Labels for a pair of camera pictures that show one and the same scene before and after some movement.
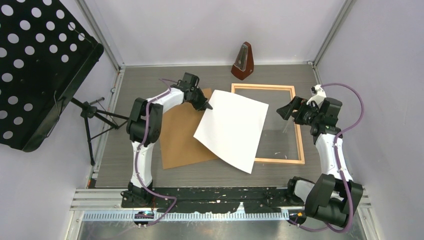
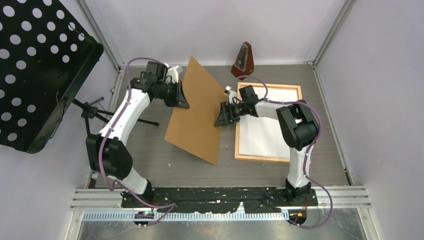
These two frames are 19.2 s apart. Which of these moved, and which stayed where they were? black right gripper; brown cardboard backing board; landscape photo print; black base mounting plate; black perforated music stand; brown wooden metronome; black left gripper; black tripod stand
Moved: brown cardboard backing board; landscape photo print; black right gripper; black left gripper
Stayed: black tripod stand; black base mounting plate; brown wooden metronome; black perforated music stand
